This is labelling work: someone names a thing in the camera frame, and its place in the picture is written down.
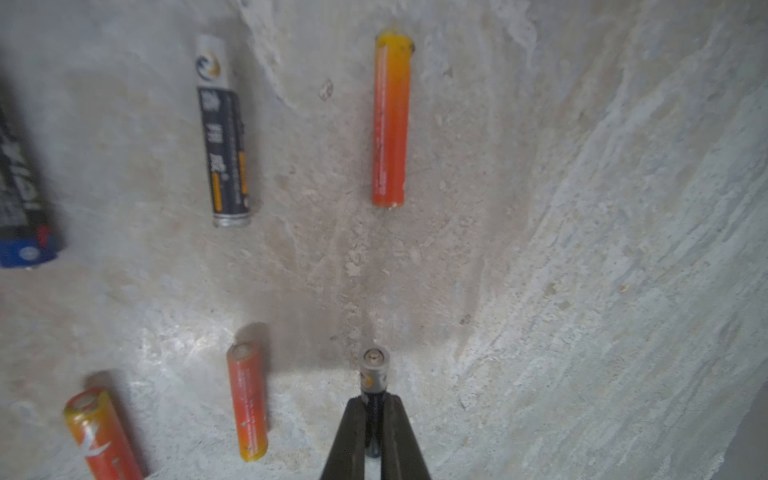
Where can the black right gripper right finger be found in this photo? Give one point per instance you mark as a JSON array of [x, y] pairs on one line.
[[401, 456]]

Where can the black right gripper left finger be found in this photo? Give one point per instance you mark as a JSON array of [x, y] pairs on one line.
[[346, 459]]

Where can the dark grey battery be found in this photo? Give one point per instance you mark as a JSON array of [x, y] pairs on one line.
[[374, 367]]

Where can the red white battery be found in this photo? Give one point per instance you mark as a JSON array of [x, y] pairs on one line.
[[101, 439]]

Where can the black AAA battery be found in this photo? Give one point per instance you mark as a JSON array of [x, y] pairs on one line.
[[28, 239]]

